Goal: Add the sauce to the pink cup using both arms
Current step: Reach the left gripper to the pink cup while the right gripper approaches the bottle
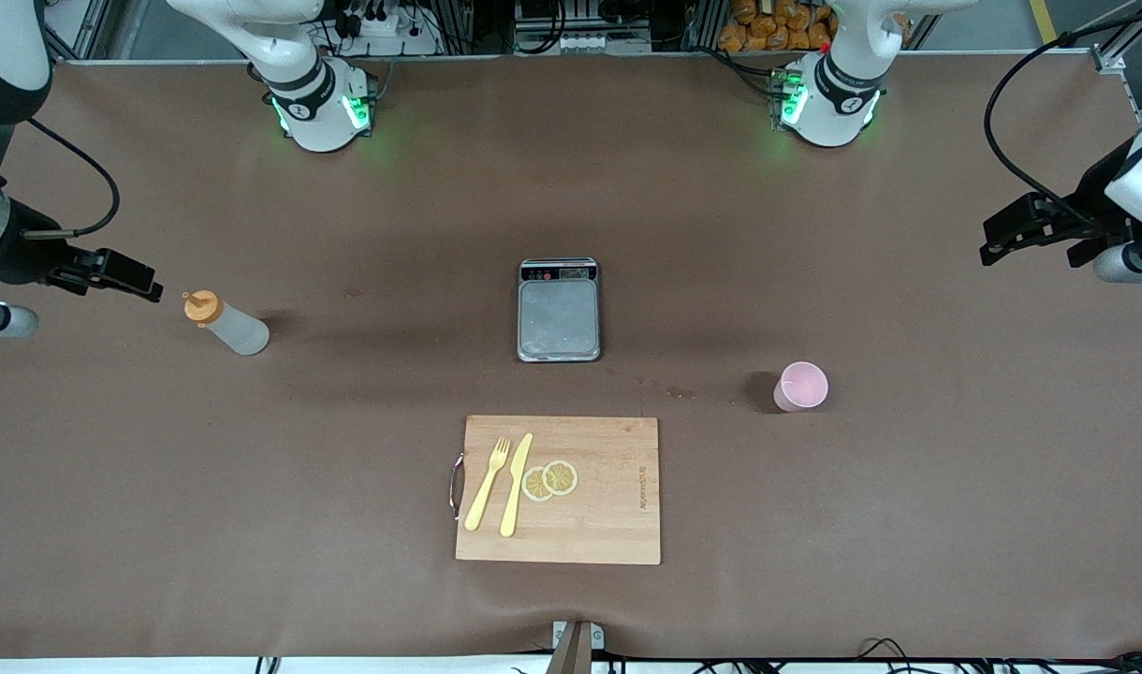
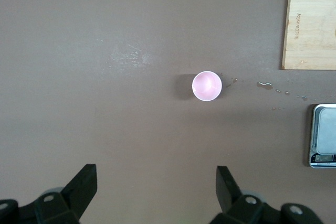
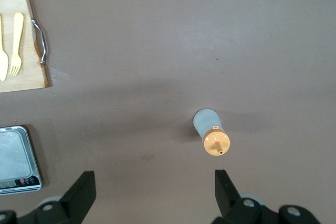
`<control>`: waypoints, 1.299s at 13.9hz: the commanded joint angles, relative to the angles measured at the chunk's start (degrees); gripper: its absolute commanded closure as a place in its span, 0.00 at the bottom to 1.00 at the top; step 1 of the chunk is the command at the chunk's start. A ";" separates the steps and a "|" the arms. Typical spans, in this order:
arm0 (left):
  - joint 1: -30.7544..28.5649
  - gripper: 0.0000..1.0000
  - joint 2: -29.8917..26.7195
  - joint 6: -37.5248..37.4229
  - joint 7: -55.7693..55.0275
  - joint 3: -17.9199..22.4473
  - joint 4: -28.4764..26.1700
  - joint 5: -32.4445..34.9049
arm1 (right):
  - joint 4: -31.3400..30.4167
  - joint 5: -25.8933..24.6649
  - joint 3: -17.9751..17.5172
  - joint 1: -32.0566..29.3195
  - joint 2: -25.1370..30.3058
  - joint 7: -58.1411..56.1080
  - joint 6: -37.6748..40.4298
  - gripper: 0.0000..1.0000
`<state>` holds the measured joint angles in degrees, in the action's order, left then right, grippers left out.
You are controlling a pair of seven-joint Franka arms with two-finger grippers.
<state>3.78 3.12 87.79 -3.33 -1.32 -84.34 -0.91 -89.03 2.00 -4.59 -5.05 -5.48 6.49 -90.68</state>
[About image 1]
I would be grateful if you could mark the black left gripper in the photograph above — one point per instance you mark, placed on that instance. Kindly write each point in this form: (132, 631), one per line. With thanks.
(1092, 217)

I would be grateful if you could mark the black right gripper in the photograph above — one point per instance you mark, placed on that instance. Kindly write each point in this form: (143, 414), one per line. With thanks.
(25, 256)

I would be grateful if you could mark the clear sauce bottle orange cap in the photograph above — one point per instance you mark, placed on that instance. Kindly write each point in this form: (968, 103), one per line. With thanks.
(239, 329)

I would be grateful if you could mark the pink plastic cup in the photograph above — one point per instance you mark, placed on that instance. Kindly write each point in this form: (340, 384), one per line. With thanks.
(803, 386)

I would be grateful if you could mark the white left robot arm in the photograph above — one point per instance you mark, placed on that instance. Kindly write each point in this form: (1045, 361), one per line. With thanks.
(828, 103)

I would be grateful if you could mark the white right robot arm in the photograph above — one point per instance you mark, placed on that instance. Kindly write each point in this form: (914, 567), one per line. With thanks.
(314, 103)

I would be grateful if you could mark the pile of orange objects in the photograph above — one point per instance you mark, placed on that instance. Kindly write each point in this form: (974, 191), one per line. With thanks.
(777, 28)

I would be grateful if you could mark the white power strip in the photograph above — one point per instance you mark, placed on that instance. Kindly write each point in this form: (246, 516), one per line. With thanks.
(393, 28)

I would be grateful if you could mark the yellow plastic fork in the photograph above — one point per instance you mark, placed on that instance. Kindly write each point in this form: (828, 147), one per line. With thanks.
(485, 491)

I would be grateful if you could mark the silver digital kitchen scale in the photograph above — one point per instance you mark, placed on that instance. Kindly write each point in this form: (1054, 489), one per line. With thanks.
(559, 318)

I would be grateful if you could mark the yellow plastic knife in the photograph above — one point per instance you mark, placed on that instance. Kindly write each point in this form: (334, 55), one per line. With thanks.
(515, 487)

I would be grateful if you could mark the white socket strip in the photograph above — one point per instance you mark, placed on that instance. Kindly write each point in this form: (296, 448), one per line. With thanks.
(604, 43)

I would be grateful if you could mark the lemon slice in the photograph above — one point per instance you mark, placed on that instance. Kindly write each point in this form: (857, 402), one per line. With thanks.
(562, 477)
(535, 485)

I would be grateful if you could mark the wooden cutting board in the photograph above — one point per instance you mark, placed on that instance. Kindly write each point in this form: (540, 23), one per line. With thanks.
(608, 505)

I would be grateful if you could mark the aluminium frame bracket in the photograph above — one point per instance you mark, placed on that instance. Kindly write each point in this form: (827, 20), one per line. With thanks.
(1109, 61)

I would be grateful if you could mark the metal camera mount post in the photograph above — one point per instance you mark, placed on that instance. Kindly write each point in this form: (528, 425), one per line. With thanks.
(576, 651)

